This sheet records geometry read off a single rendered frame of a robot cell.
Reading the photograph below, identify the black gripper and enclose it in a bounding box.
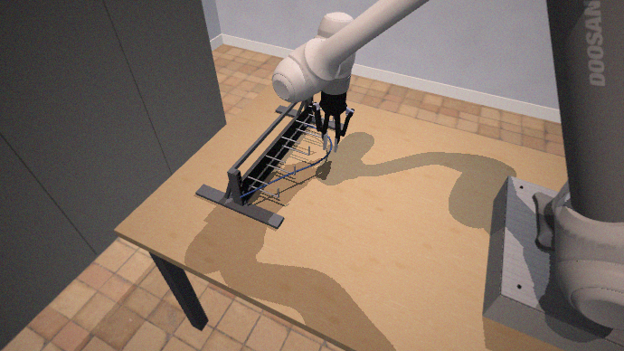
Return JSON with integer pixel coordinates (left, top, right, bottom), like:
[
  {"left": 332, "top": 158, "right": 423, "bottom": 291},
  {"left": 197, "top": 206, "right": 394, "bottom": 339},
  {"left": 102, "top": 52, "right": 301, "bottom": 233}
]
[{"left": 312, "top": 91, "right": 355, "bottom": 152}]

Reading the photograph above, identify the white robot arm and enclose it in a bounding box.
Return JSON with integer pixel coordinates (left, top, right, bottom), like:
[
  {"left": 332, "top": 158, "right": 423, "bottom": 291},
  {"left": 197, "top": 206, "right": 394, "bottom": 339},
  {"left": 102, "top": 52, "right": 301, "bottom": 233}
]
[{"left": 272, "top": 0, "right": 624, "bottom": 330}]

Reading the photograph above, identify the dark grey rack with cable rings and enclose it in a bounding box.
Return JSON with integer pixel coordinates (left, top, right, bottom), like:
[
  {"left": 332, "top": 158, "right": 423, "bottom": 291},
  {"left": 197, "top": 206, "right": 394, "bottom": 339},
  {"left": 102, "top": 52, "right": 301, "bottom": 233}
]
[{"left": 195, "top": 96, "right": 316, "bottom": 229}]

